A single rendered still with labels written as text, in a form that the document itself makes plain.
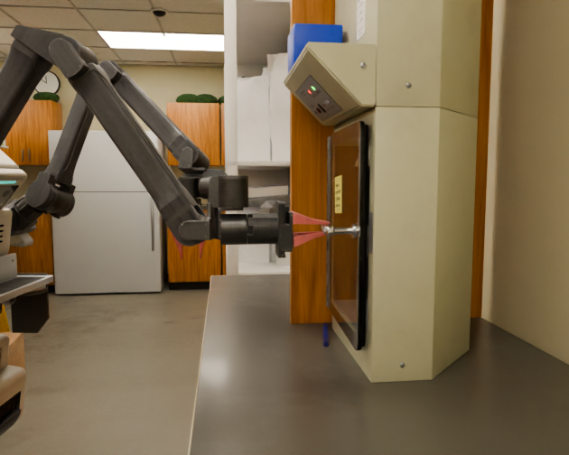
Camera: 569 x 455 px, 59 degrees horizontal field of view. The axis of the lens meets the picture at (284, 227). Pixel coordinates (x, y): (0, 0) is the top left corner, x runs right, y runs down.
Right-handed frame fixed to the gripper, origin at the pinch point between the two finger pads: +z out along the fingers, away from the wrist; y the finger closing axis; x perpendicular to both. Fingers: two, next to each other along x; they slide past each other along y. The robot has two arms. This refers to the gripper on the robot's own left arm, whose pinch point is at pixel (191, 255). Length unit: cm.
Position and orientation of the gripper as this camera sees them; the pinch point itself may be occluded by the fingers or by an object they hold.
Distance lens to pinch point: 129.9
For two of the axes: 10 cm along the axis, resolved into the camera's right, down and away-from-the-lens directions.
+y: 9.9, -0.1, 1.3
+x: -1.3, -0.9, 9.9
